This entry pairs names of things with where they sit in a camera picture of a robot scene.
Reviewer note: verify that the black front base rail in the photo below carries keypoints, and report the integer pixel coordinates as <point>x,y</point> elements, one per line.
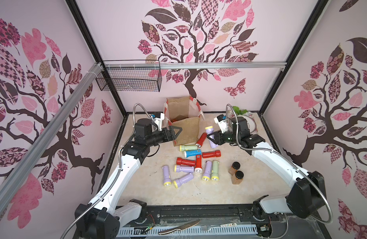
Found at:
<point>186,213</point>

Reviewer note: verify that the red flashlight centre horizontal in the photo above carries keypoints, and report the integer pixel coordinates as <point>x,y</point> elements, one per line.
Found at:
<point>185,162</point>

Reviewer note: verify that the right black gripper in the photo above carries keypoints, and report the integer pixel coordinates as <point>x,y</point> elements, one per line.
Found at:
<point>221,133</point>

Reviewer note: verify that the spice jar black lid lower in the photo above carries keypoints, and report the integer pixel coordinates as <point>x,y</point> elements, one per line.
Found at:
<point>237,177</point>

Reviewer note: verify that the left aluminium frame bar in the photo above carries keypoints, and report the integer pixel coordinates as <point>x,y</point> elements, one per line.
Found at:
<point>16,178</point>

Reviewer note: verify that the purple flashlight centre horizontal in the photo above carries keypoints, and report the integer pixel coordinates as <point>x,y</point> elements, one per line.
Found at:
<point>183,168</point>

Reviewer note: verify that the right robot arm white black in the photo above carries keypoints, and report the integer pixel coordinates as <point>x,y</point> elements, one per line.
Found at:
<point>307,193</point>

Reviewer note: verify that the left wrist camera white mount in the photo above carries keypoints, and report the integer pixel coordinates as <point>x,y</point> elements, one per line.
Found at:
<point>158,119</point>

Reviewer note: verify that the burlap tote bag red trim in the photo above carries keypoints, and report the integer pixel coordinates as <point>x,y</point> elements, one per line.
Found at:
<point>185,113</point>

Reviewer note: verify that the white radish toy green leaves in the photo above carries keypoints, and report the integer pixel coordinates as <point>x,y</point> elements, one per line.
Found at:
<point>239,111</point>

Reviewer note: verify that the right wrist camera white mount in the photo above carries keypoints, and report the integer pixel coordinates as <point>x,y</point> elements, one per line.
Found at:
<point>223,122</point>

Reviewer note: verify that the aluminium frame bar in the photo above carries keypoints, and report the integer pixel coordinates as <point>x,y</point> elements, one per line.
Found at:
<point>219,65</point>
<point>16,178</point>

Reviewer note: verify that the floral placemat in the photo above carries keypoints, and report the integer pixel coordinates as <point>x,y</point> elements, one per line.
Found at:
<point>251,123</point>

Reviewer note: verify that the white slotted cable duct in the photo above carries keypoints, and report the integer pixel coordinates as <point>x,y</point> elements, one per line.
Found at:
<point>144,232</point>

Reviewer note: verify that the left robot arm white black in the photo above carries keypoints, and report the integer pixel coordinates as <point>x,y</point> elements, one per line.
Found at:
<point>101,218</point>

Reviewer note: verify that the table knife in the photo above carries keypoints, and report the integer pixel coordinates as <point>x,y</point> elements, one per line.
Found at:
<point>179,228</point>

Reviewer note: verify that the right flexible metal conduit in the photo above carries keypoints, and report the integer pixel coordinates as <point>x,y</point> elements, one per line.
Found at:
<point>330,213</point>

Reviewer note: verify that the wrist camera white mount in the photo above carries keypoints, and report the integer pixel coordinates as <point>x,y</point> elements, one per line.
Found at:
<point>223,122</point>
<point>158,119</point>

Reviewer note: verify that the red flashlight right of blue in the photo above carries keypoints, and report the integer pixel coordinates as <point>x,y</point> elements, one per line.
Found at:
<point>211,154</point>

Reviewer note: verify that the red flashlight white head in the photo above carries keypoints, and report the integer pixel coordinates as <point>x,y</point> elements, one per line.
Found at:
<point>198,164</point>

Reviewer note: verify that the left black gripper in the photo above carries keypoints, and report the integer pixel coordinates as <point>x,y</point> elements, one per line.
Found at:
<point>171,136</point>

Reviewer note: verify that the purple flashlight bottom diagonal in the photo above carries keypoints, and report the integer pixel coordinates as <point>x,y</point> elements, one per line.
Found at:
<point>185,179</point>

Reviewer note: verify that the spice jar black lid upper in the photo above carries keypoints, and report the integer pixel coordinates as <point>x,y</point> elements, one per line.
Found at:
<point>235,166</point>

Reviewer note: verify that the green flashlight right upright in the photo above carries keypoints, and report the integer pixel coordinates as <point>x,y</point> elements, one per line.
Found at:
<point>215,171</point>

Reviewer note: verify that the green flashlight near bag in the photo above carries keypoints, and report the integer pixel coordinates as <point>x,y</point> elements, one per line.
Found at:
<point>188,147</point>

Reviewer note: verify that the back aluminium frame bar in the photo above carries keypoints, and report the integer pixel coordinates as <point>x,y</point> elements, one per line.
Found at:
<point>219,65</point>

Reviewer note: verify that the black wire wall basket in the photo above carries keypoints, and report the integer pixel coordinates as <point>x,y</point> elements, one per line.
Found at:
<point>130,75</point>

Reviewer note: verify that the spice jar black lid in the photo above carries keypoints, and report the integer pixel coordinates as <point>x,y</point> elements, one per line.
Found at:
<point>237,177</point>
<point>235,166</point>

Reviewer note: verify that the red flashlight by bag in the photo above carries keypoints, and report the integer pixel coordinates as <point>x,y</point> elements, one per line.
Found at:
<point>201,140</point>

